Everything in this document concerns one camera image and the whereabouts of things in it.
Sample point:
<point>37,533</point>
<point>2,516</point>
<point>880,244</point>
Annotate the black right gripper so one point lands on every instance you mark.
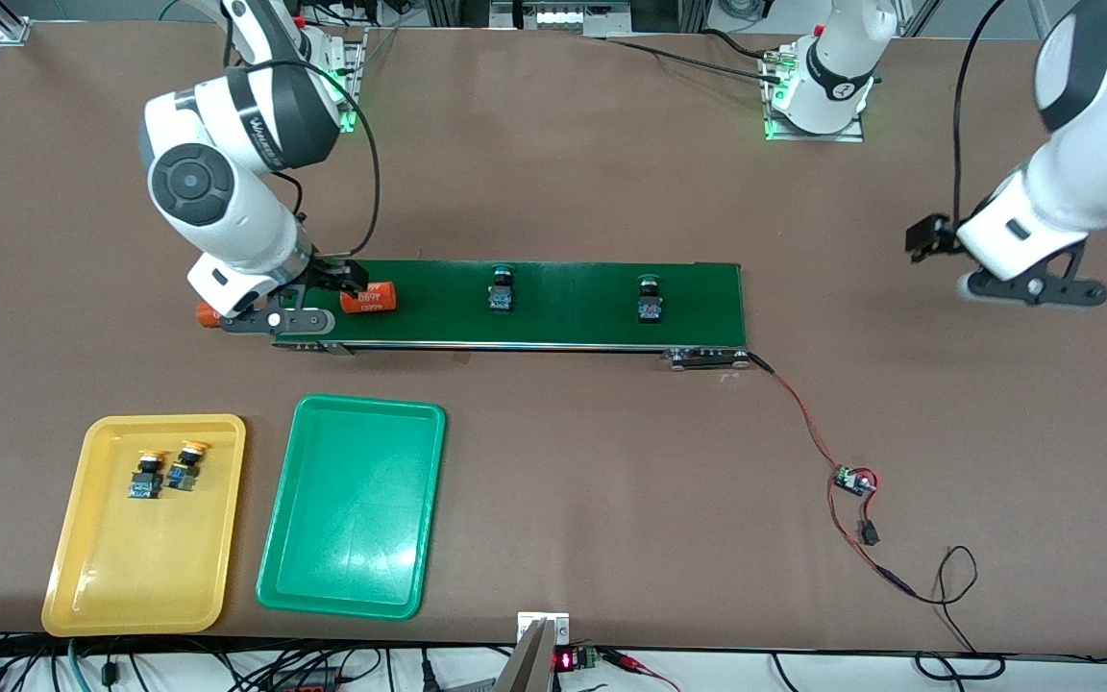
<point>330,274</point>

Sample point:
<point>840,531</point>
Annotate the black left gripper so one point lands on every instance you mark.
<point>927,235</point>

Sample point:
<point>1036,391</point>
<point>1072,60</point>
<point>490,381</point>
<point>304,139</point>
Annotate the orange 4680 battery cylinder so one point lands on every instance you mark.
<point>373,300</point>
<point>206,315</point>

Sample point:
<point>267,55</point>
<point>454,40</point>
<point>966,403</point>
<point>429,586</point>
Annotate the yellow push button switch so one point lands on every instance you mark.
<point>186,471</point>
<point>145,476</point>

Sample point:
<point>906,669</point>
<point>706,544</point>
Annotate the green push button red indicator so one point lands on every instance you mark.
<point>650,306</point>

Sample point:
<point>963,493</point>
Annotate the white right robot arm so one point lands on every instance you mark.
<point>227,192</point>

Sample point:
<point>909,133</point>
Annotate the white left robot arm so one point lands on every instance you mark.
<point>1092,173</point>

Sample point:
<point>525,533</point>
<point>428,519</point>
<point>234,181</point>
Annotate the green belt conveyor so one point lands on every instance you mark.
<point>563,308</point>

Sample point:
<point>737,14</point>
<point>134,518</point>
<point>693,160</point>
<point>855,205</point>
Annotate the green plastic tray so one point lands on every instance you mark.
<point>352,509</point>

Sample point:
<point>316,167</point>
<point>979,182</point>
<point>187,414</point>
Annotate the small black circuit board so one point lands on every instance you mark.
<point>851,479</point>

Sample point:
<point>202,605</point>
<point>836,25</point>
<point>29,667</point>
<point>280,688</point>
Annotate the yellow plastic tray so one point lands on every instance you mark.
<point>131,567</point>

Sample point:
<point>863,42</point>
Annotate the black power strip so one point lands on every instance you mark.
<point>308,684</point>

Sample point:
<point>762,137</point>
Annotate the grey metal pole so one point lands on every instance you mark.
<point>527,668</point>

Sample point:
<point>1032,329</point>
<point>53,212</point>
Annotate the red LED display module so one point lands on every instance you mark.
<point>568,660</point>

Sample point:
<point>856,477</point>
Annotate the red clip lead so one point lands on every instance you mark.
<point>626,661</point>

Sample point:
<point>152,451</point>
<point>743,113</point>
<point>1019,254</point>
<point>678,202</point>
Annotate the aluminium frame rack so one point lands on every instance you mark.
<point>563,17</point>

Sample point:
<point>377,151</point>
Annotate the white bracket plate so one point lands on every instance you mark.
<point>558,623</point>

